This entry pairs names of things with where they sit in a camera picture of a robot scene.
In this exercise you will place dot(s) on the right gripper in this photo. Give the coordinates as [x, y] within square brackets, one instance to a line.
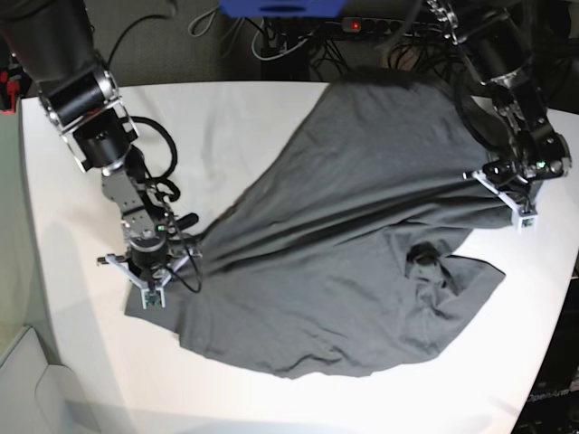
[154, 270]

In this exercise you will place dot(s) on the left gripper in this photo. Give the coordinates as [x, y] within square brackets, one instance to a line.
[505, 182]

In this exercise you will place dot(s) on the grey t-shirt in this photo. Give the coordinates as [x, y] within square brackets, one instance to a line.
[342, 258]

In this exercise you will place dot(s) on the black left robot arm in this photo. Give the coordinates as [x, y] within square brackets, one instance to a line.
[498, 57]

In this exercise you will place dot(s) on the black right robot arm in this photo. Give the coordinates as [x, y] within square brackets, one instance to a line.
[53, 42]

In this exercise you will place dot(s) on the black power strip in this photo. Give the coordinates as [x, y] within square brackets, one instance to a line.
[380, 27]

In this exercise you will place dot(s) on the red clamp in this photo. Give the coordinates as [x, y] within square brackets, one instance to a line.
[10, 90]

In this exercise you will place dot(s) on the blue box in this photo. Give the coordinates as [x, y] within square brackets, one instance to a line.
[281, 8]

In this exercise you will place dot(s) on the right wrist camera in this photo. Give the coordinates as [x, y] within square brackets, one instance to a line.
[152, 298]

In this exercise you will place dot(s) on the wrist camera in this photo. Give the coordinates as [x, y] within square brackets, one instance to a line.
[152, 298]
[524, 221]

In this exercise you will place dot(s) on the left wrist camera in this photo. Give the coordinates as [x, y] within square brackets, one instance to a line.
[524, 221]

